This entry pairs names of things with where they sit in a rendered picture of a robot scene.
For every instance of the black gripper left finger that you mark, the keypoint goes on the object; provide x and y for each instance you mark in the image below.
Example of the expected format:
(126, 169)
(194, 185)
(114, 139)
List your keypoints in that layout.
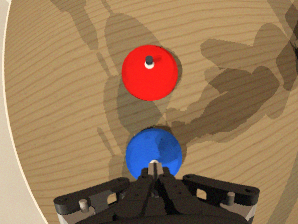
(74, 207)

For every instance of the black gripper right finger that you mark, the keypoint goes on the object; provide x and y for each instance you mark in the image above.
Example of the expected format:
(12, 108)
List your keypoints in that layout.
(182, 195)

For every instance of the red bell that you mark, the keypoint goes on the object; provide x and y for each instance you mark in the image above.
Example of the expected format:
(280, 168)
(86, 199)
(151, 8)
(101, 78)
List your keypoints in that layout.
(147, 78)

